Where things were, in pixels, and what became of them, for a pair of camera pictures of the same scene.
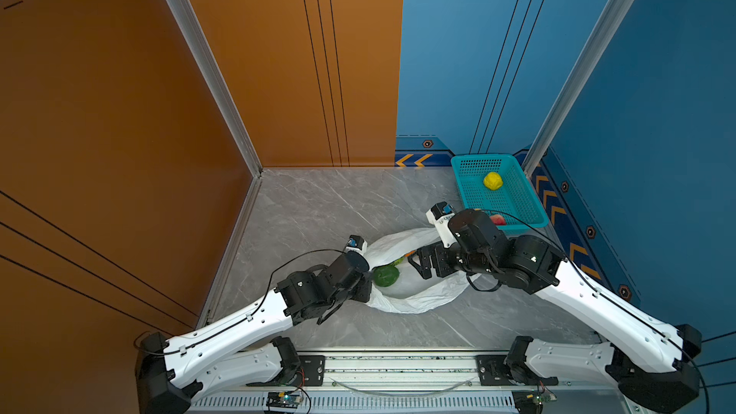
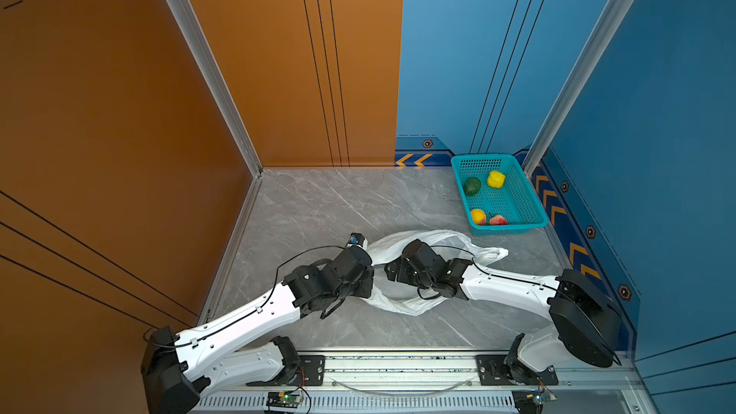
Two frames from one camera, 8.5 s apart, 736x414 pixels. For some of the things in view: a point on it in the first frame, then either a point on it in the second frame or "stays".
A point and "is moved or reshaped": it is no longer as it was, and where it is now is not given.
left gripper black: x=365 y=281 stays
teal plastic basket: x=516 y=199 stays
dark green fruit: x=386 y=275 is moved or reshaped
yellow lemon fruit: x=493 y=180 stays
